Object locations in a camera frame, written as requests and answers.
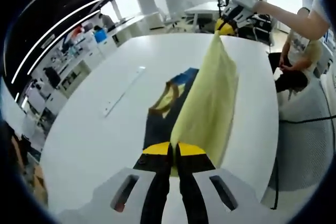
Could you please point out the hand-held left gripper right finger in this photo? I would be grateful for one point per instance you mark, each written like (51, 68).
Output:
(194, 182)

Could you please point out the white table strip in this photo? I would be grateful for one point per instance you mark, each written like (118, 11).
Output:
(123, 93)

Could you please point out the white cabinet row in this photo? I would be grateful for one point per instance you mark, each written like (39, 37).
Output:
(78, 70)

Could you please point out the black equipment case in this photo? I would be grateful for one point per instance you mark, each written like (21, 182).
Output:
(260, 31)

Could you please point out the white desk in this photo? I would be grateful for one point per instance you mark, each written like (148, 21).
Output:
(202, 7)

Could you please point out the yellow blue grey garment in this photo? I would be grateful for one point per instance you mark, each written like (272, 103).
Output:
(210, 103)

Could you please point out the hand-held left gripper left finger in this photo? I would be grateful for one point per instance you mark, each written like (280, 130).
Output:
(155, 182)

